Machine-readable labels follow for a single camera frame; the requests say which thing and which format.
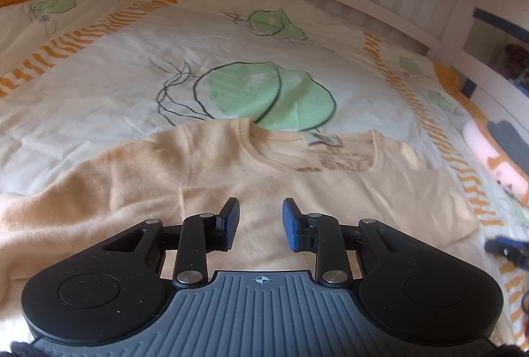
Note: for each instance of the white leaf-print bed sheet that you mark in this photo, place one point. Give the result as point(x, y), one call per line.
point(103, 72)

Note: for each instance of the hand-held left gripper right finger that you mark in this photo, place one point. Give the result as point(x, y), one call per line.
point(291, 224)

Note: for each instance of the beige knit sweater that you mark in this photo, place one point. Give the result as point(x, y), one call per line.
point(124, 183)

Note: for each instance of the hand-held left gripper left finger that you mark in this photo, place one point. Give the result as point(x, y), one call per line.
point(231, 222)

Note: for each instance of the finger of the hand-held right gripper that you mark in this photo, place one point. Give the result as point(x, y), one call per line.
point(506, 247)

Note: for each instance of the white wooden bed frame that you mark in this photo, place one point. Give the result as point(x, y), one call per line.
point(471, 10)

